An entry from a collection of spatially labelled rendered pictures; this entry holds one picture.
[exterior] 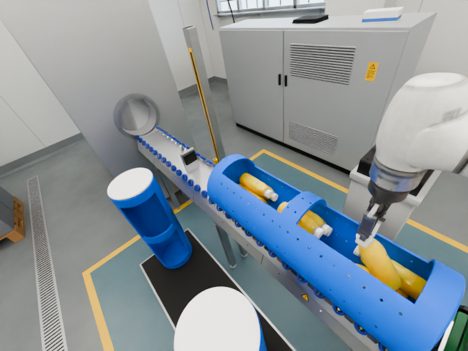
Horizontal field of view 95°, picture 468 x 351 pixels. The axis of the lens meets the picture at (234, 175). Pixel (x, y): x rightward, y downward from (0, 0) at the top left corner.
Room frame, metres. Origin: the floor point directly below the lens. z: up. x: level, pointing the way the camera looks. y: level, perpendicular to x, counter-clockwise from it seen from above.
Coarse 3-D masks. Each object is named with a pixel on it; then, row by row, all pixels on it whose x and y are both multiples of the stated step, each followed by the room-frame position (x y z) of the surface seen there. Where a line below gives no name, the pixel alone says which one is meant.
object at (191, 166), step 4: (192, 148) 1.22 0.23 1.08; (184, 152) 1.20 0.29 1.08; (188, 152) 1.19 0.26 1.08; (192, 152) 1.19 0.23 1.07; (180, 156) 1.17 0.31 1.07; (184, 156) 1.16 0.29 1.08; (188, 156) 1.17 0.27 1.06; (192, 156) 1.18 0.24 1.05; (184, 160) 1.16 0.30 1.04; (188, 160) 1.16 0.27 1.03; (192, 160) 1.18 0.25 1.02; (196, 160) 1.21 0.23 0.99; (184, 164) 1.17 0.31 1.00; (188, 164) 1.16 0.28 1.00; (192, 164) 1.19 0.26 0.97; (196, 164) 1.21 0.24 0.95; (188, 168) 1.17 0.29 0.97; (192, 168) 1.18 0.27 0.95; (196, 168) 1.20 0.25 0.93; (188, 172) 1.16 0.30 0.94
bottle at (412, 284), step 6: (396, 264) 0.25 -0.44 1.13; (396, 270) 0.24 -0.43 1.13; (402, 270) 0.23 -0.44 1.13; (408, 270) 0.23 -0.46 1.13; (402, 276) 0.22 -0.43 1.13; (408, 276) 0.21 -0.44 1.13; (414, 276) 0.21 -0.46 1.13; (420, 276) 0.21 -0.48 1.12; (402, 282) 0.21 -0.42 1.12; (408, 282) 0.20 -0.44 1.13; (414, 282) 0.20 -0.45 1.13; (420, 282) 0.19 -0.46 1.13; (402, 288) 0.20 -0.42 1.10; (408, 288) 0.19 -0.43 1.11; (414, 288) 0.18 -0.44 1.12; (420, 288) 0.18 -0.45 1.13; (408, 294) 0.18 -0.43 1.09; (414, 294) 0.17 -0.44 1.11
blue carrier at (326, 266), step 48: (240, 192) 0.62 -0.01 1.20; (288, 192) 0.68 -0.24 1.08; (288, 240) 0.38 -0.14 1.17; (336, 240) 0.43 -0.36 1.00; (384, 240) 0.34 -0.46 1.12; (336, 288) 0.22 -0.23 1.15; (384, 288) 0.17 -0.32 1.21; (432, 288) 0.15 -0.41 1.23; (384, 336) 0.10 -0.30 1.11; (432, 336) 0.07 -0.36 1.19
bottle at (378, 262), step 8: (376, 240) 0.28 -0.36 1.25; (360, 248) 0.28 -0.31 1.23; (368, 248) 0.27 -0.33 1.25; (376, 248) 0.26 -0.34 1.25; (368, 256) 0.25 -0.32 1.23; (376, 256) 0.25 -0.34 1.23; (384, 256) 0.24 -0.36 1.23; (368, 264) 0.24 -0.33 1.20; (376, 264) 0.24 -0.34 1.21; (384, 264) 0.23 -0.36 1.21; (392, 264) 0.23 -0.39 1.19; (376, 272) 0.22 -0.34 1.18; (384, 272) 0.22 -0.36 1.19; (392, 272) 0.22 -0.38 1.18; (384, 280) 0.21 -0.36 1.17; (392, 280) 0.20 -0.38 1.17; (400, 280) 0.20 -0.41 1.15; (392, 288) 0.19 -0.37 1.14
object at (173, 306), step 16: (192, 240) 1.15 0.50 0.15; (192, 256) 0.99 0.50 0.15; (208, 256) 0.96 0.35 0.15; (144, 272) 0.94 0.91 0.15; (160, 272) 0.91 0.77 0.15; (176, 272) 0.88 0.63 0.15; (192, 272) 0.85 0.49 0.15; (208, 272) 0.82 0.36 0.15; (224, 272) 0.80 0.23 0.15; (160, 288) 0.78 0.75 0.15; (176, 288) 0.75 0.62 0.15; (192, 288) 0.73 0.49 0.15; (208, 288) 0.70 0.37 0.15; (240, 288) 0.66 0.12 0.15; (176, 304) 0.63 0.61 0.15; (176, 320) 0.53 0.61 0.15; (272, 336) 0.33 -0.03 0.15
